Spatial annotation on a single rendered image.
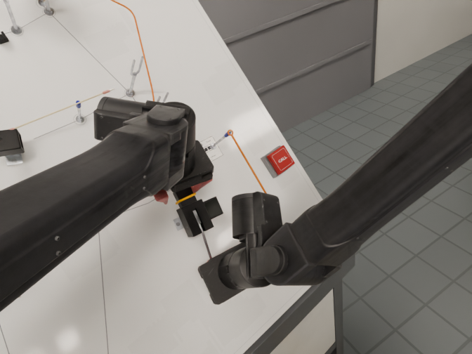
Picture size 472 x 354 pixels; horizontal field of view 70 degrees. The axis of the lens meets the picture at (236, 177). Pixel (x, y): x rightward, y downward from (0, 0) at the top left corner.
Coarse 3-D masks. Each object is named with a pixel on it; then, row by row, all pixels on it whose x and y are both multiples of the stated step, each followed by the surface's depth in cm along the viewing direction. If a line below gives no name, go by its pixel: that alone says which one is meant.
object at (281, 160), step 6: (276, 150) 75; (282, 150) 76; (270, 156) 74; (276, 156) 75; (282, 156) 76; (288, 156) 76; (270, 162) 75; (276, 162) 75; (282, 162) 75; (288, 162) 76; (294, 162) 77; (276, 168) 75; (282, 168) 75; (288, 168) 76
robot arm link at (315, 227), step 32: (448, 96) 29; (416, 128) 31; (448, 128) 29; (384, 160) 33; (416, 160) 30; (448, 160) 29; (352, 192) 35; (384, 192) 32; (416, 192) 32; (288, 224) 39; (320, 224) 36; (352, 224) 34; (384, 224) 35; (288, 256) 38; (320, 256) 36
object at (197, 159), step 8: (200, 144) 55; (192, 152) 48; (200, 152) 54; (192, 160) 50; (200, 160) 53; (208, 160) 54; (184, 168) 49; (192, 168) 51; (200, 168) 53; (208, 168) 53; (184, 176) 51; (192, 176) 52; (176, 184) 51
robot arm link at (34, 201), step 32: (128, 128) 34; (160, 128) 35; (96, 160) 28; (128, 160) 29; (160, 160) 33; (0, 192) 22; (32, 192) 22; (64, 192) 23; (96, 192) 25; (128, 192) 29; (0, 224) 19; (32, 224) 20; (64, 224) 22; (96, 224) 25; (0, 256) 18; (32, 256) 20; (64, 256) 23; (0, 288) 18
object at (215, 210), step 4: (208, 200) 70; (212, 200) 70; (216, 200) 70; (204, 204) 69; (208, 204) 69; (212, 204) 70; (216, 204) 70; (208, 208) 69; (212, 208) 70; (216, 208) 70; (220, 208) 70; (208, 212) 69; (212, 212) 69; (216, 212) 70; (220, 212) 70; (212, 216) 69; (216, 216) 70
